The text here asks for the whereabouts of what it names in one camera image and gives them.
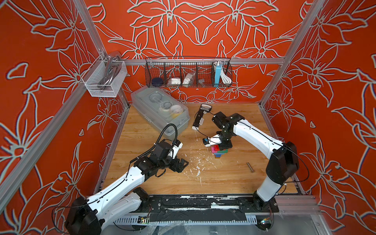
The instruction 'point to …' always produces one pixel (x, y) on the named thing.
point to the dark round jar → (157, 82)
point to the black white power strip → (199, 118)
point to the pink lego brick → (213, 150)
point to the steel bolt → (250, 167)
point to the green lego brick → (225, 151)
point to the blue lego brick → (218, 155)
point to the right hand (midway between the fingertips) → (218, 143)
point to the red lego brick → (217, 149)
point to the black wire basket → (184, 72)
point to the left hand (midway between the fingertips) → (182, 159)
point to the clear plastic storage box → (159, 109)
